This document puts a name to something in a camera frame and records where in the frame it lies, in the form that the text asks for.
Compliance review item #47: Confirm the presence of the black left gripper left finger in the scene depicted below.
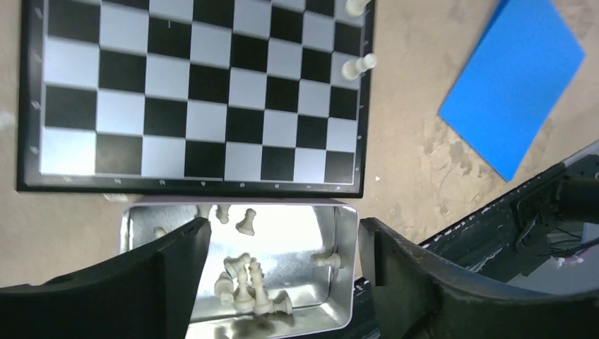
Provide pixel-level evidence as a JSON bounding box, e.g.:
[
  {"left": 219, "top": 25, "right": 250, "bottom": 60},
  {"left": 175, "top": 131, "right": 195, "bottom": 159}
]
[{"left": 1, "top": 218, "right": 211, "bottom": 338}]

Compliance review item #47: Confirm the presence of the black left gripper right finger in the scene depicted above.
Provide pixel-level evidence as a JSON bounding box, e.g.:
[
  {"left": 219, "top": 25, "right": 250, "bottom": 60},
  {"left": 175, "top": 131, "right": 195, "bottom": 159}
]
[{"left": 359, "top": 218, "right": 598, "bottom": 338}]

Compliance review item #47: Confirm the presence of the white chess piece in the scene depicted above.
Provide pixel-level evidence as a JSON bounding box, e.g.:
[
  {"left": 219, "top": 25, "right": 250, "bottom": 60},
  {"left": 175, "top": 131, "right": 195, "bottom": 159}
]
[{"left": 341, "top": 53, "right": 377, "bottom": 81}]

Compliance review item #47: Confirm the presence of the white chess bishop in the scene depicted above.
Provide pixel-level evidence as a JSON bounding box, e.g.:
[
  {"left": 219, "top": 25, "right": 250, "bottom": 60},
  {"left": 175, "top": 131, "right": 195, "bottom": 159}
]
[{"left": 345, "top": 0, "right": 371, "bottom": 18}]

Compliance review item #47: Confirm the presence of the white chess pieces pile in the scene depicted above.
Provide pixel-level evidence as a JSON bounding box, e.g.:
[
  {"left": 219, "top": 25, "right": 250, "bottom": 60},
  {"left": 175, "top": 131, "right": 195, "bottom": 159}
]
[{"left": 213, "top": 253, "right": 293, "bottom": 315}]

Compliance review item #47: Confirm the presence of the black white chess board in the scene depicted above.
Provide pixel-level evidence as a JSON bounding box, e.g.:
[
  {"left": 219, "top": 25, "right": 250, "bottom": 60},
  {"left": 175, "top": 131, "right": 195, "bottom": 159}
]
[{"left": 16, "top": 1, "right": 376, "bottom": 198}]

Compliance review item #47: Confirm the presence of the white pawn lying in tin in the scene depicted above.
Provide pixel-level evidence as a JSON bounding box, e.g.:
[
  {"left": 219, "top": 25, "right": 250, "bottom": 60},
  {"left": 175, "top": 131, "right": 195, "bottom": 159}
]
[{"left": 312, "top": 253, "right": 342, "bottom": 269}]

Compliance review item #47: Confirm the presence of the silver lilac metal tin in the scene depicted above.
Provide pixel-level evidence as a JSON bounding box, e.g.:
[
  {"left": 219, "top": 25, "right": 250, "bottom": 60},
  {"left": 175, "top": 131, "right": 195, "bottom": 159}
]
[{"left": 119, "top": 199, "right": 359, "bottom": 338}]

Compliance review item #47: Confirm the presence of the blue mat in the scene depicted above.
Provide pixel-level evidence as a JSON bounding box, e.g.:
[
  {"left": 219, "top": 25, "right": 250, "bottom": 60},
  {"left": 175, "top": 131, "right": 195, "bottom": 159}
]
[{"left": 439, "top": 0, "right": 586, "bottom": 181}]

